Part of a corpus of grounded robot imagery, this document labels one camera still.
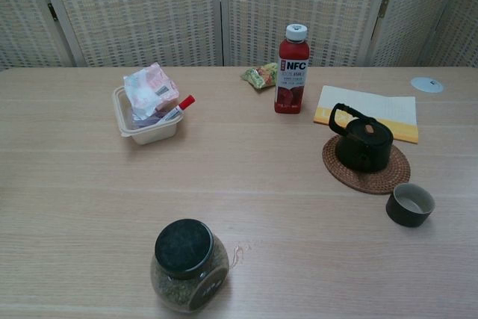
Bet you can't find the black teapot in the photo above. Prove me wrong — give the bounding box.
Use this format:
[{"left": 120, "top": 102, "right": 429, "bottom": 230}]
[{"left": 327, "top": 102, "right": 393, "bottom": 174}]

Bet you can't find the red capped marker pen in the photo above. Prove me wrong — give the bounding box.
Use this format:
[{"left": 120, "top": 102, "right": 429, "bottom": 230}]
[{"left": 155, "top": 94, "right": 196, "bottom": 128}]

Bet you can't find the green snack packet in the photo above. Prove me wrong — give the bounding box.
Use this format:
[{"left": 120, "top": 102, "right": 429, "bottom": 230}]
[{"left": 240, "top": 63, "right": 279, "bottom": 91}]

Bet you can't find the red NFC juice bottle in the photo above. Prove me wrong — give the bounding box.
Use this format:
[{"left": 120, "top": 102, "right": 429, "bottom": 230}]
[{"left": 274, "top": 23, "right": 311, "bottom": 115}]

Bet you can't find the beige plastic food container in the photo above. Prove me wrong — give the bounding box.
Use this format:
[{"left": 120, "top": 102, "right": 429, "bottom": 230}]
[{"left": 111, "top": 85, "right": 184, "bottom": 146}]

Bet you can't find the purple packet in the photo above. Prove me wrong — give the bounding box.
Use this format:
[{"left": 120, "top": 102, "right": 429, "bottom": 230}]
[{"left": 132, "top": 111, "right": 167, "bottom": 128}]

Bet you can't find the pink white snack bag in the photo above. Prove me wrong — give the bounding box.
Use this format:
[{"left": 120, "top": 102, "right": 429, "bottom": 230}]
[{"left": 122, "top": 64, "right": 180, "bottom": 120}]

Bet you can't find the glass jar with black lid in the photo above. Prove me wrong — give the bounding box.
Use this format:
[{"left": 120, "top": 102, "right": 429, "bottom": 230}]
[{"left": 149, "top": 218, "right": 230, "bottom": 313}]

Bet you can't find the round woven rattan coaster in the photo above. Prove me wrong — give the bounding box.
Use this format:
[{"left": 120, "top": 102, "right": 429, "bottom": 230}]
[{"left": 321, "top": 134, "right": 412, "bottom": 196}]

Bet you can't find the yellow white Lexicon booklet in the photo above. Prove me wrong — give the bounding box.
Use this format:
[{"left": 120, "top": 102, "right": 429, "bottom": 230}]
[{"left": 312, "top": 84, "right": 420, "bottom": 146}]

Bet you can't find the woven folding screen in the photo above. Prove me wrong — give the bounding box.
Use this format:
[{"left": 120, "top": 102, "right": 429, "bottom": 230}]
[{"left": 0, "top": 0, "right": 478, "bottom": 70}]

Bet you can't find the small dark tea cup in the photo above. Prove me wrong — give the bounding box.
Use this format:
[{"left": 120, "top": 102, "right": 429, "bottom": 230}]
[{"left": 385, "top": 182, "right": 436, "bottom": 229}]

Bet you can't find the round grey cable grommet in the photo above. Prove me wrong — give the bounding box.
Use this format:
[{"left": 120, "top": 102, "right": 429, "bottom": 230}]
[{"left": 410, "top": 76, "right": 446, "bottom": 93}]

